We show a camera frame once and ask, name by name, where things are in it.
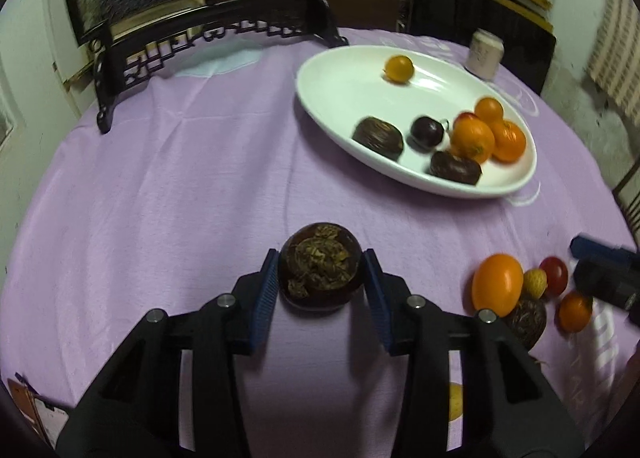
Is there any large mandarin orange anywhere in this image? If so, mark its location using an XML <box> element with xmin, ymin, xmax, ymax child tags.
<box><xmin>556</xmin><ymin>290</ymin><xmax>593</xmax><ymax>334</ymax></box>

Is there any small mandarin orange back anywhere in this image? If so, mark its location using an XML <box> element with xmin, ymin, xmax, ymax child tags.
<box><xmin>449</xmin><ymin>118</ymin><xmax>496</xmax><ymax>164</ymax></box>

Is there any checkered hanging cloth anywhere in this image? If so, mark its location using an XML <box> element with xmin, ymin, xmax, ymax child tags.
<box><xmin>587</xmin><ymin>0</ymin><xmax>640</xmax><ymax>126</ymax></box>

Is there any wooden chair right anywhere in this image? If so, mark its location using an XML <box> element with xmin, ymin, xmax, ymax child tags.
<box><xmin>613</xmin><ymin>164</ymin><xmax>639</xmax><ymax>237</ymax></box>

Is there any yellow-green tomato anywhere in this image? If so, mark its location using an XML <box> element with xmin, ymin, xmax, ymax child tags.
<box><xmin>384</xmin><ymin>55</ymin><xmax>414</xmax><ymax>84</ymax></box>

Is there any medium mandarin orange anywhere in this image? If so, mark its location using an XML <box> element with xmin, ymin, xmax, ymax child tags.
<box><xmin>489</xmin><ymin>120</ymin><xmax>526</xmax><ymax>163</ymax></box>

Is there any purple printed tablecloth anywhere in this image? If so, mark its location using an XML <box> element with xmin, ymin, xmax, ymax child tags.
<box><xmin>1</xmin><ymin>34</ymin><xmax>639</xmax><ymax>457</ymax></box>

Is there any tan longan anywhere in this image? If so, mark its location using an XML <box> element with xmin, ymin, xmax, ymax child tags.
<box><xmin>449</xmin><ymin>382</ymin><xmax>463</xmax><ymax>422</ymax></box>
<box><xmin>523</xmin><ymin>268</ymin><xmax>548</xmax><ymax>300</ymax></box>

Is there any orange tomato front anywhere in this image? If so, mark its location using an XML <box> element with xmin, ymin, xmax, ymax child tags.
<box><xmin>471</xmin><ymin>253</ymin><xmax>524</xmax><ymax>317</ymax></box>

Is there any red cherry tomato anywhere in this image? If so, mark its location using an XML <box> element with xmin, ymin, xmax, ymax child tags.
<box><xmin>539</xmin><ymin>256</ymin><xmax>568</xmax><ymax>298</ymax></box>
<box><xmin>454</xmin><ymin>111</ymin><xmax>478</xmax><ymax>128</ymax></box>

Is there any black chair back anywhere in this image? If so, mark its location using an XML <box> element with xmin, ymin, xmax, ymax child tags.
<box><xmin>408</xmin><ymin>0</ymin><xmax>556</xmax><ymax>94</ymax></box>

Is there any orange tomato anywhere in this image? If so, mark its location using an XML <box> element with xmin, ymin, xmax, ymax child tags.
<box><xmin>474</xmin><ymin>96</ymin><xmax>504</xmax><ymax>123</ymax></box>
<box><xmin>471</xmin><ymin>253</ymin><xmax>524</xmax><ymax>317</ymax></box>

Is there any dark cherry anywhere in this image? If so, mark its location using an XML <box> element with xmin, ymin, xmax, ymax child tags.
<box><xmin>410</xmin><ymin>116</ymin><xmax>445</xmax><ymax>150</ymax></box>

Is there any white beverage can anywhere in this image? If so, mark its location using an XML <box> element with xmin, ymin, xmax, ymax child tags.
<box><xmin>464</xmin><ymin>29</ymin><xmax>504</xmax><ymax>81</ymax></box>

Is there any white oval plate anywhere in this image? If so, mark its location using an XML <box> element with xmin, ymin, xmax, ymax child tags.
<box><xmin>296</xmin><ymin>45</ymin><xmax>537</xmax><ymax>199</ymax></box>

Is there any water chestnut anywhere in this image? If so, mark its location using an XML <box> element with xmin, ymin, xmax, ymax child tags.
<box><xmin>428</xmin><ymin>152</ymin><xmax>483</xmax><ymax>185</ymax></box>
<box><xmin>502</xmin><ymin>296</ymin><xmax>547</xmax><ymax>351</ymax></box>
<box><xmin>352</xmin><ymin>117</ymin><xmax>405</xmax><ymax>161</ymax></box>
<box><xmin>278</xmin><ymin>222</ymin><xmax>362</xmax><ymax>312</ymax></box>

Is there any red tag card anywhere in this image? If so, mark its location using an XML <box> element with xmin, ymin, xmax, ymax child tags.
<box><xmin>6</xmin><ymin>374</ymin><xmax>70</xmax><ymax>449</ymax></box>

